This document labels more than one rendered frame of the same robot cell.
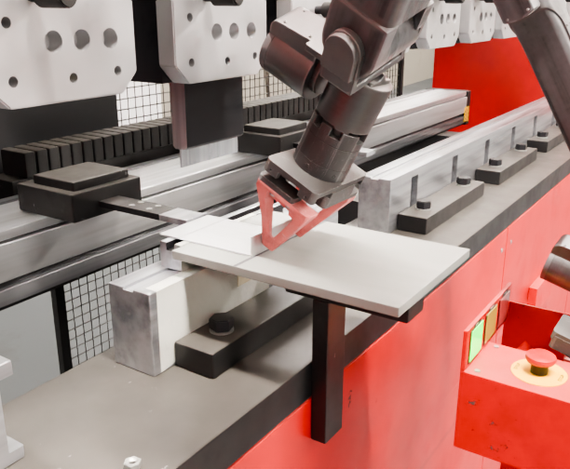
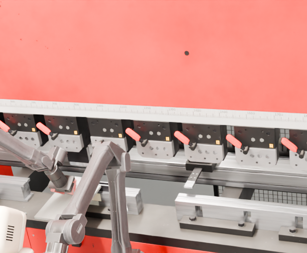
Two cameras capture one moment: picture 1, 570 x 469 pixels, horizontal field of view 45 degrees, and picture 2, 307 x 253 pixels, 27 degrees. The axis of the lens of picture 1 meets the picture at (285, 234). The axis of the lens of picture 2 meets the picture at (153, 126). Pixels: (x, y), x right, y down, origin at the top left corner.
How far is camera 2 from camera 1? 266 cm
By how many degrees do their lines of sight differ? 74
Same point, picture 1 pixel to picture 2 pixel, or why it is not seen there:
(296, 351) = not seen: hidden behind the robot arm
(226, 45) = (65, 144)
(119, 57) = (35, 142)
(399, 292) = (41, 215)
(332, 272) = (52, 205)
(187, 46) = (52, 142)
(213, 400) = not seen: hidden behind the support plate
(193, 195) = (152, 168)
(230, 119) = (83, 158)
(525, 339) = not seen: outside the picture
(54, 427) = (37, 201)
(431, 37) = (191, 157)
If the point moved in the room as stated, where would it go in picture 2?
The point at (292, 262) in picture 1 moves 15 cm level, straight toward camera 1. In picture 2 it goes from (58, 199) to (22, 207)
